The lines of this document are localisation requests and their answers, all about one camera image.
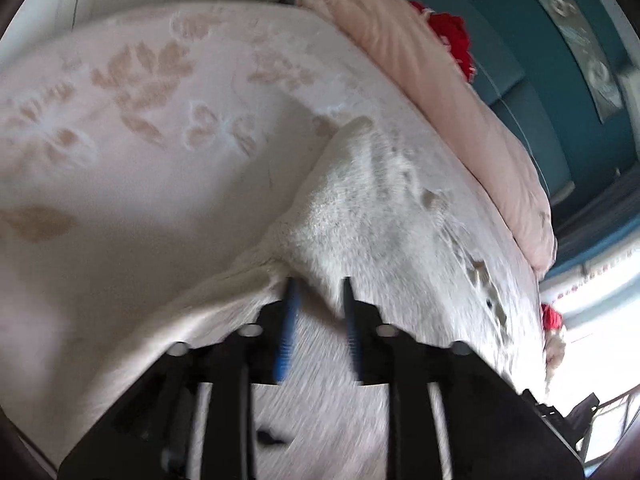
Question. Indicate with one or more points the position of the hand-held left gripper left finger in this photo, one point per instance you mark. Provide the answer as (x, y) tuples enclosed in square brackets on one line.
[(286, 330)]

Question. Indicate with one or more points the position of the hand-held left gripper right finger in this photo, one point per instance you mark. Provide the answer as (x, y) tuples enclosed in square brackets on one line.
[(352, 332)]

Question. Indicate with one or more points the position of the white fluffy towel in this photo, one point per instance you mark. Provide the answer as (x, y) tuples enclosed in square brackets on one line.
[(370, 220)]

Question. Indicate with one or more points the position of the small red cloth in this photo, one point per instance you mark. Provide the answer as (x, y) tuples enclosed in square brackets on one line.
[(551, 317)]

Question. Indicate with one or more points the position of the crumpled cream cloth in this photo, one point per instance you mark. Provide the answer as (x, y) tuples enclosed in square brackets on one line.
[(554, 355)]

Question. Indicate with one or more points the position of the pink duvet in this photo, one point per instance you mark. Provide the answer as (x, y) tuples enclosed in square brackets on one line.
[(450, 110)]

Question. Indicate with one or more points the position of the teal padded headboard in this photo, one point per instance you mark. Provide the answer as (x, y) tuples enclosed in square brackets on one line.
[(530, 85)]

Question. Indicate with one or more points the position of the red pillow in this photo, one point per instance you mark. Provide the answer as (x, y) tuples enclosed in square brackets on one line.
[(452, 35)]

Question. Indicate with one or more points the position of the black metal frame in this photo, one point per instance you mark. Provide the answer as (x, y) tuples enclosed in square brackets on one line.
[(575, 415)]

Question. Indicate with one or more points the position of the grey floral wall hanging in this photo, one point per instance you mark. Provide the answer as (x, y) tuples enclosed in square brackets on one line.
[(575, 30)]

